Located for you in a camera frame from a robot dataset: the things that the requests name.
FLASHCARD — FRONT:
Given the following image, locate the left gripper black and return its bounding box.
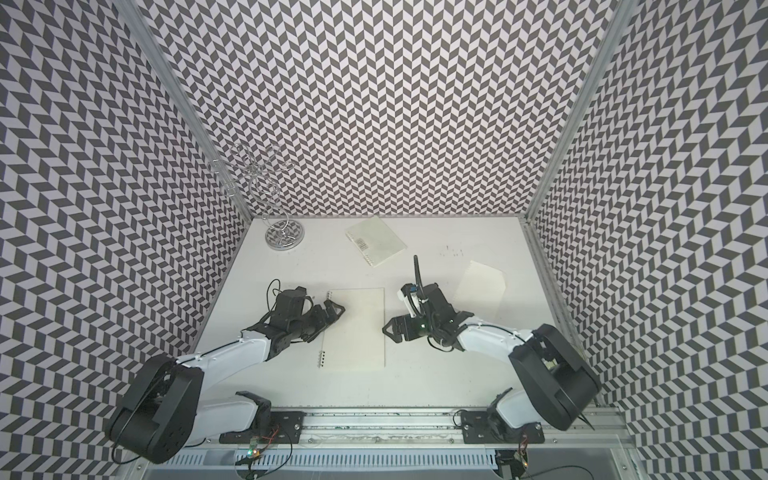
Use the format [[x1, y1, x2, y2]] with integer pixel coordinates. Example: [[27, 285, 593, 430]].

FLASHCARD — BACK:
[[290, 299, 347, 343]]

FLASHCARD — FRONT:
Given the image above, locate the large white spiral notebook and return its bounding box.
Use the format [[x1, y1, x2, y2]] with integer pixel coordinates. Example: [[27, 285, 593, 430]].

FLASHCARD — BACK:
[[318, 288, 385, 372]]

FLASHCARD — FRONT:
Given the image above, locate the torn cream notebook page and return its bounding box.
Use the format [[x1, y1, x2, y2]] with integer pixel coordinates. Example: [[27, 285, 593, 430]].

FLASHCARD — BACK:
[[452, 261, 506, 320]]

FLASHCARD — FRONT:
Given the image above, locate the small white spiral notebook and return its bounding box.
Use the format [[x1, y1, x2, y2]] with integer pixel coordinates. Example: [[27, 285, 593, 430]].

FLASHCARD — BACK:
[[345, 216, 407, 267]]

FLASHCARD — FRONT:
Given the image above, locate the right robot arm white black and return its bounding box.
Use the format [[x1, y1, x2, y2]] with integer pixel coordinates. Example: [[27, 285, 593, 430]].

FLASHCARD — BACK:
[[382, 283, 602, 442]]

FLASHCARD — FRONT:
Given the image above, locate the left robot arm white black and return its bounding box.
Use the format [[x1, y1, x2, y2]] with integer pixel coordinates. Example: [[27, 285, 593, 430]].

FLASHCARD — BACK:
[[105, 287, 345, 464]]

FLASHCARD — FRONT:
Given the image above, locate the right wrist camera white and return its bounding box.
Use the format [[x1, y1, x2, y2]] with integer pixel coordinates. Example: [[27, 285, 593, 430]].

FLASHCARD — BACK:
[[400, 255, 425, 318]]

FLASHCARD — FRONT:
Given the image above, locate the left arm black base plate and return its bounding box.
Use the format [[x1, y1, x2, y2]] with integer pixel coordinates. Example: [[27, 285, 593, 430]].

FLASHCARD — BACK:
[[218, 410, 306, 445]]

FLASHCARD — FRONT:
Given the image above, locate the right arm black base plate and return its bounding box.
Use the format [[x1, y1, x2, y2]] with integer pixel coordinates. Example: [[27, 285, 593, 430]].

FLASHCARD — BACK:
[[453, 409, 545, 445]]

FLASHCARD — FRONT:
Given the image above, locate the left circuit board with wires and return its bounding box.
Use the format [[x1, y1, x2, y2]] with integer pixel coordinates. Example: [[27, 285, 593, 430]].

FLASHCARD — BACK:
[[234, 426, 296, 480]]

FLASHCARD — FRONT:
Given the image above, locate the circuit board with wires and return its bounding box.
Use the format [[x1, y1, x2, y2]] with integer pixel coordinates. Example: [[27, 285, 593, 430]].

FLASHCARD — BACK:
[[494, 437, 595, 480], [234, 426, 296, 480]]

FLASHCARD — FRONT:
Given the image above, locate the silver wire jewelry stand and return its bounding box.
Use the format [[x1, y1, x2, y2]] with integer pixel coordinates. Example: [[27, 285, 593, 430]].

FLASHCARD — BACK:
[[210, 143, 305, 252]]

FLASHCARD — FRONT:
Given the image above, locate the right circuit board with wires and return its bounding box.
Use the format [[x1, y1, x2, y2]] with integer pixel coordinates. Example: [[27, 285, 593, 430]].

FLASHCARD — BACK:
[[494, 437, 595, 480]]

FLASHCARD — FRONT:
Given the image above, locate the aluminium front rail frame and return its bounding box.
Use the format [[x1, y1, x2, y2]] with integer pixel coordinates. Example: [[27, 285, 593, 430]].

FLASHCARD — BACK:
[[116, 407, 649, 479]]

